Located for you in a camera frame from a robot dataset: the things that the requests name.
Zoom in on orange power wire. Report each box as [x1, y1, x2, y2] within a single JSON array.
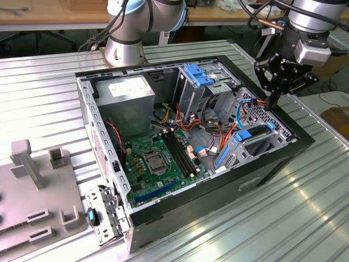
[[218, 97, 270, 155]]

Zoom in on silver CPU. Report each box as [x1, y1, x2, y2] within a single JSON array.
[[146, 156, 165, 172]]

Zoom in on grey slot bracket retainer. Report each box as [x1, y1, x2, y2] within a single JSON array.
[[83, 184, 131, 248]]

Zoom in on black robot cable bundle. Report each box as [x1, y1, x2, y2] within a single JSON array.
[[78, 0, 129, 52]]

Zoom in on black office chair base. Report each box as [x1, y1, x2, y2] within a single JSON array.
[[0, 29, 77, 54]]

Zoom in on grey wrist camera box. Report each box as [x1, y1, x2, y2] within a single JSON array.
[[293, 40, 332, 67]]

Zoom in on grey parts rack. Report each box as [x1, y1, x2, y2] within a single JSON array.
[[0, 138, 92, 252]]

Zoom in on black open PC case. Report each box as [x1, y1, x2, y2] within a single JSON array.
[[75, 54, 316, 254]]

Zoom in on thick black cable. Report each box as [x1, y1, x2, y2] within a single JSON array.
[[200, 94, 235, 136]]

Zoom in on blue data wire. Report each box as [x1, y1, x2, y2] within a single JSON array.
[[196, 98, 254, 156]]

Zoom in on metal CPU socket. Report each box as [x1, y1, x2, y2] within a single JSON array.
[[140, 148, 172, 177]]

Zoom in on white plug thin wires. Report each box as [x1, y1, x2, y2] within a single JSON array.
[[200, 134, 223, 158]]

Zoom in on hard disk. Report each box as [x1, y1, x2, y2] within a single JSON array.
[[214, 122, 275, 169]]

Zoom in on grey metal disk bay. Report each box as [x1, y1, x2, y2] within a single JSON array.
[[213, 86, 298, 175]]

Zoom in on black case fan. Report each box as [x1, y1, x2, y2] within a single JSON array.
[[104, 117, 128, 164]]

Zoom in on wooden desk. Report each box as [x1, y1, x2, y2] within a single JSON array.
[[188, 0, 292, 31], [0, 0, 110, 32]]

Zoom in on grey power supply unit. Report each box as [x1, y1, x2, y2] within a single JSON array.
[[94, 75, 156, 139]]

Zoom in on brown cardboard box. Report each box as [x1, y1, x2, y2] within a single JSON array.
[[320, 106, 349, 137]]

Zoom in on black blue retainer latch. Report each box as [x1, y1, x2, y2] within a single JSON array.
[[86, 206, 99, 227]]

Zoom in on black RAM slot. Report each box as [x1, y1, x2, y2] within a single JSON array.
[[170, 129, 199, 175], [167, 130, 196, 176], [160, 131, 189, 178], [164, 130, 192, 177]]

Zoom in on blue plastic drive latch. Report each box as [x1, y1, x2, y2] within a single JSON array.
[[184, 63, 216, 87]]

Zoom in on red yellow wire bundle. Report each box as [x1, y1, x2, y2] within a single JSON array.
[[151, 101, 204, 135]]

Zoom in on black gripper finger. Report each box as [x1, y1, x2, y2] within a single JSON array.
[[273, 69, 320, 110], [255, 54, 276, 110]]

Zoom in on aluminium frame table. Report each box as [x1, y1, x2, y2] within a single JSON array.
[[327, 29, 349, 55]]

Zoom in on blue expansion slot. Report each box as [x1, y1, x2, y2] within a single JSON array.
[[134, 180, 178, 205]]

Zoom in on small white box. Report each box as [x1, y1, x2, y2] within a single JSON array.
[[244, 3, 264, 14]]

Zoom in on green motherboard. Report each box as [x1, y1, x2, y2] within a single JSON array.
[[124, 127, 211, 209]]

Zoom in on grey metal drive cage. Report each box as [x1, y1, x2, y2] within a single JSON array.
[[174, 60, 244, 125]]

